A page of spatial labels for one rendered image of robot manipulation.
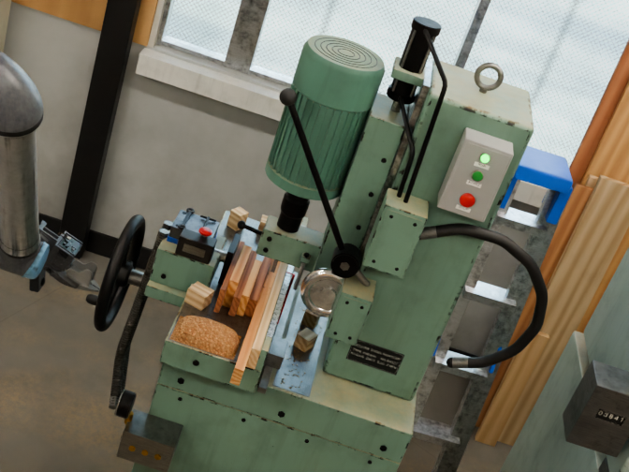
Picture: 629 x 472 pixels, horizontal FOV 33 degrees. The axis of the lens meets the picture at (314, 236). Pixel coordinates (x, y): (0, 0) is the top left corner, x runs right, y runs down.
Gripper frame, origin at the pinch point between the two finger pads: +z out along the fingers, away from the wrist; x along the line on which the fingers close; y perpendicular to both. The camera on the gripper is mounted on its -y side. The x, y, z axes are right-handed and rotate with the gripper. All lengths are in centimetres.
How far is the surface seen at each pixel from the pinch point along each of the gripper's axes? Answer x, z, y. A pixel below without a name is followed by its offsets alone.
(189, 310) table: -23.3, 17.6, 27.3
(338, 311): -25, 42, 50
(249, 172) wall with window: 121, 26, -10
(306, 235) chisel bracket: -5, 30, 50
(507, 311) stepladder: 51, 101, 38
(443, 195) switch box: -22, 42, 84
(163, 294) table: -15.0, 12.1, 21.0
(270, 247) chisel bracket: -8, 25, 43
